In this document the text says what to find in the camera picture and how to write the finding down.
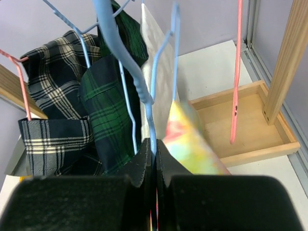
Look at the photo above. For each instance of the navy white plaid skirt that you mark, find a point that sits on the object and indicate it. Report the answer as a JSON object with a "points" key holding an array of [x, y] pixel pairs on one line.
{"points": [[63, 143]]}

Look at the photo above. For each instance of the pastel floral garment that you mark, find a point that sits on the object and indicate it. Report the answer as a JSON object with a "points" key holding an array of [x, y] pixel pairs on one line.
{"points": [[186, 143]]}

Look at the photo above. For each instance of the white grey garment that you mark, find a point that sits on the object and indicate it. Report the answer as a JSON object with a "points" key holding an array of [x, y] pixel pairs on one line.
{"points": [[159, 70]]}

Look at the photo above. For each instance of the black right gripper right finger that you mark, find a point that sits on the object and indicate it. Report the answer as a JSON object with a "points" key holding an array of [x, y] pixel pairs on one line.
{"points": [[188, 202]]}

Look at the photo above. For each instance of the dark green plaid skirt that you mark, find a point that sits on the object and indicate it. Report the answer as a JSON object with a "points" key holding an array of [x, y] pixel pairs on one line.
{"points": [[101, 92]]}

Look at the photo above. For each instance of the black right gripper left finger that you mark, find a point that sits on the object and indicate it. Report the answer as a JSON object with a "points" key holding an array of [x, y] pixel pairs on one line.
{"points": [[120, 202]]}

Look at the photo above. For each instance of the wooden clothes rack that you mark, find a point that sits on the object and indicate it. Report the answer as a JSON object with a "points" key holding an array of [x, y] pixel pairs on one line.
{"points": [[258, 136]]}

